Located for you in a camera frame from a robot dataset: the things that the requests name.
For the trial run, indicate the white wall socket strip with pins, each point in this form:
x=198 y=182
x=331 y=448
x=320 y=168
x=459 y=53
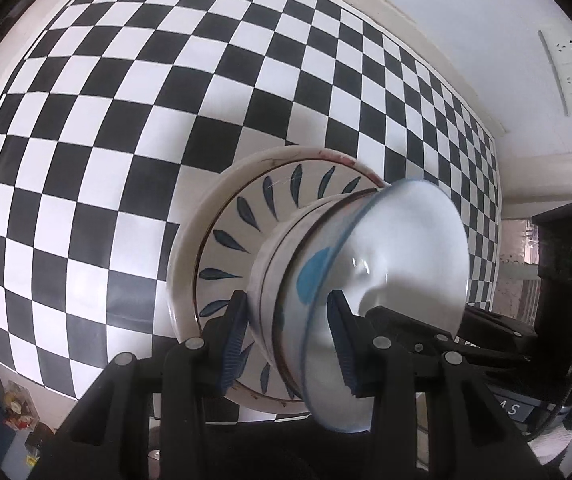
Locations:
x=568 y=75

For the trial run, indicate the black white checkered tablecloth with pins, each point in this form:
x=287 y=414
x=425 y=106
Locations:
x=115 y=110

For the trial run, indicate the colourful small clutter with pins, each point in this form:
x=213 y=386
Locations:
x=18 y=405

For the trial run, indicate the blue printed white bowl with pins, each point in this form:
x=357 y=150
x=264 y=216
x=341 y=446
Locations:
x=416 y=240

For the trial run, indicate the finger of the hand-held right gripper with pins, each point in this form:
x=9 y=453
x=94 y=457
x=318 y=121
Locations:
x=496 y=340

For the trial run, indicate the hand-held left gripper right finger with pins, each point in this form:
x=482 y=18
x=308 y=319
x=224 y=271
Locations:
x=345 y=350

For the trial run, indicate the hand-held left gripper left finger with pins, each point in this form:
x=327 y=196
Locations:
x=233 y=347

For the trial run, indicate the blue striped white plate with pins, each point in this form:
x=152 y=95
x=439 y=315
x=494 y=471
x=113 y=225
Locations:
x=236 y=220

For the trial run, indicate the white plate with blue leaves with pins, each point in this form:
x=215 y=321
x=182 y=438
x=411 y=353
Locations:
x=185 y=280

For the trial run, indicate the dark rimmed white bowl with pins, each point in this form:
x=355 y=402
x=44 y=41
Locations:
x=272 y=282

